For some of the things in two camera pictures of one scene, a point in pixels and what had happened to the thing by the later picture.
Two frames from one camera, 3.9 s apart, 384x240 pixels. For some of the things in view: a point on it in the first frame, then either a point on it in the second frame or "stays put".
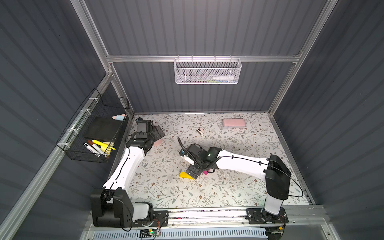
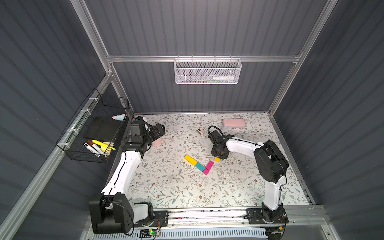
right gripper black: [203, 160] → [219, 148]
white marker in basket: [92, 149] stays put
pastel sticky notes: [120, 117] stays put
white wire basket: [207, 71] stays put
